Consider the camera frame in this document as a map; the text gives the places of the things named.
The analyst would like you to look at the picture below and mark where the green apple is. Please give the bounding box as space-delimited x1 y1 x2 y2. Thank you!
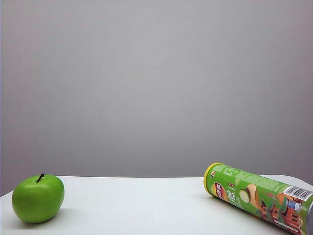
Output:
11 173 65 224

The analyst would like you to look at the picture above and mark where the green chips can yellow lid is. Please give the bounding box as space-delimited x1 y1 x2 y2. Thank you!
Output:
203 162 313 232

